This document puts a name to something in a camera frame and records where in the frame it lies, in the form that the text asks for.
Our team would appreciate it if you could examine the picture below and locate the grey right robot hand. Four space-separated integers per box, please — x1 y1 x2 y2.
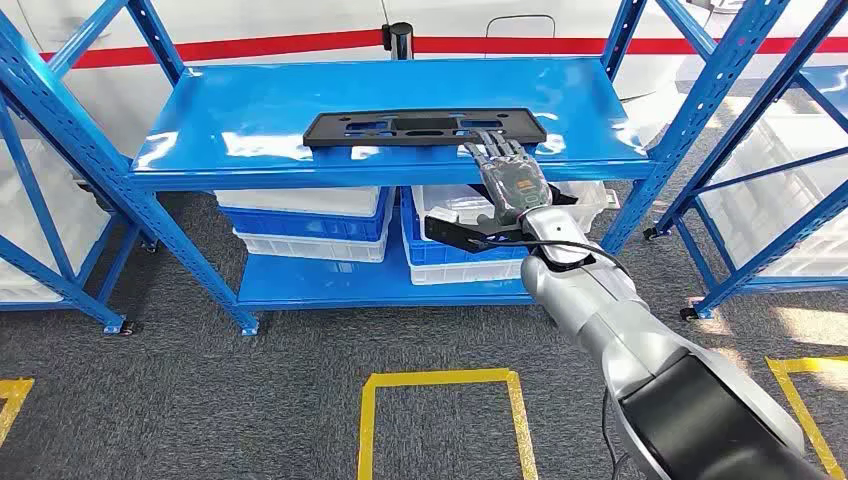
463 130 554 228

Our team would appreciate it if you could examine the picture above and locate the long black plastic part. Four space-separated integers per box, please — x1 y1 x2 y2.
302 107 549 149

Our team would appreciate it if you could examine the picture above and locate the blue metal shelf rack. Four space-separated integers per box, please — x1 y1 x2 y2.
645 0 848 323
0 0 793 337
0 92 160 336

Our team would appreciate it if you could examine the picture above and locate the red barrier belt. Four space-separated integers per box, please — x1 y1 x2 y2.
411 36 848 56
39 29 386 71

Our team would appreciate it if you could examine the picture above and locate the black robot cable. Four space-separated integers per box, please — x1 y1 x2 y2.
483 238 632 480

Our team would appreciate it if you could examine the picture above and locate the chrome stanchion post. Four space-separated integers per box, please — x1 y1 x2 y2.
382 21 415 61

